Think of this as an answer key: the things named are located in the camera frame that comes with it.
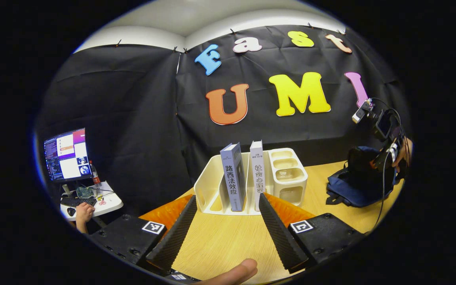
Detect cream plastic bookshelf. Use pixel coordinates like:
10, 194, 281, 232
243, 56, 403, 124
194, 148, 308, 216

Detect computer monitor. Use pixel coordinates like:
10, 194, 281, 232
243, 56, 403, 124
43, 127, 93, 183

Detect blue-grey book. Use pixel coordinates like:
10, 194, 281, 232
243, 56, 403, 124
220, 142, 248, 212

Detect small white side table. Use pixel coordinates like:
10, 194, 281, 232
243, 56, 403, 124
60, 181, 124, 221

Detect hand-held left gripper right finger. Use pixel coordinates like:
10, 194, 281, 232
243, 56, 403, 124
258, 192, 365, 274

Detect blue schoolbag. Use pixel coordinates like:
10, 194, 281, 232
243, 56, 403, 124
325, 146, 397, 209

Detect red-capped bottle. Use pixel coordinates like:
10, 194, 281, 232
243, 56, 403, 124
89, 160, 101, 186

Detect white book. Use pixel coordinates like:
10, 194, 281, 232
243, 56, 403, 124
249, 140, 267, 212

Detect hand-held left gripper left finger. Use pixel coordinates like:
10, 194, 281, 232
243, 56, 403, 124
89, 194, 199, 276

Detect black keyboard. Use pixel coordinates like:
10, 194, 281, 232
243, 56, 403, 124
61, 196, 97, 208

